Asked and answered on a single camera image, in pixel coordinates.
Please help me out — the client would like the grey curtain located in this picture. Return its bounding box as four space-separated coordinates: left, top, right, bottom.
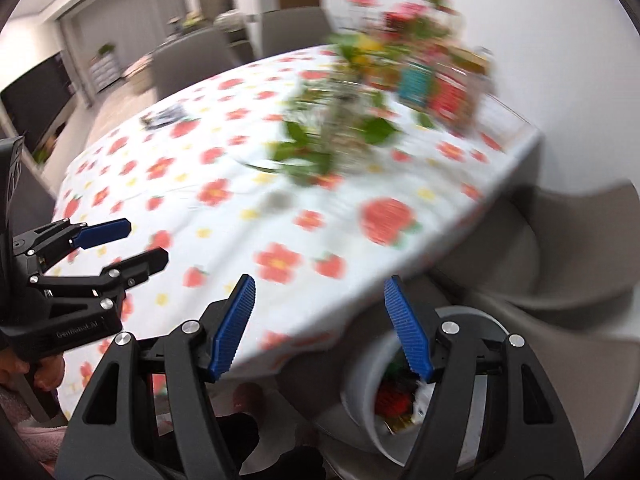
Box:
60 0 181 61

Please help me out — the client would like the black television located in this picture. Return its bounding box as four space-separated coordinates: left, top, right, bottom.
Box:
0 52 76 153

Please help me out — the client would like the person's left forearm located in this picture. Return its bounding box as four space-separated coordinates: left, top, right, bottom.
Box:
0 387 66 463

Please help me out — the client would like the white drawer cabinet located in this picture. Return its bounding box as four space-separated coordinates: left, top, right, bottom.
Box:
89 52 121 93

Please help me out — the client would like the grey dining chair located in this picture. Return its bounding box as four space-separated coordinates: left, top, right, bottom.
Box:
260 7 333 58
150 27 243 101
435 180 640 321

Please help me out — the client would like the red box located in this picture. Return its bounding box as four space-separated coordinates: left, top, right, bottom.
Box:
430 72 476 123

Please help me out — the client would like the crumpled silver wrapper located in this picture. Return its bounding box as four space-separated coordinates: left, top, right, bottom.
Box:
140 106 187 128

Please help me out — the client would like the glass vase with green plant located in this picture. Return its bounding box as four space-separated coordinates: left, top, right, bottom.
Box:
240 35 401 186

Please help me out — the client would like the teal box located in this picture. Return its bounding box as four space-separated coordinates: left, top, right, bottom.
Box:
397 62 436 108

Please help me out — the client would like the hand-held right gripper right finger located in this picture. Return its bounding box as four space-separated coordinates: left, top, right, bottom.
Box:
383 275 586 480

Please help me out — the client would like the strawberry print tablecloth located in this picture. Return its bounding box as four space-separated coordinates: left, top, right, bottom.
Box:
52 45 543 396

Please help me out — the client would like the person's left hand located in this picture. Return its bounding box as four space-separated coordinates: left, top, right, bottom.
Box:
0 349 67 393

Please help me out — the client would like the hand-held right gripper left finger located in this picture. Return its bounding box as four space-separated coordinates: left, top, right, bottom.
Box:
59 274 257 480

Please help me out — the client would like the gold foil wrapper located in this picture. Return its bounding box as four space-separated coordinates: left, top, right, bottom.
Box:
382 412 421 433

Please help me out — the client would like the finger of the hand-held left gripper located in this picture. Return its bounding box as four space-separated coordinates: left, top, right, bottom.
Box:
30 247 170 313
12 219 132 271

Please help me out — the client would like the white trash bin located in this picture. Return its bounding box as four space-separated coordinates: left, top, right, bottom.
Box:
340 305 516 468

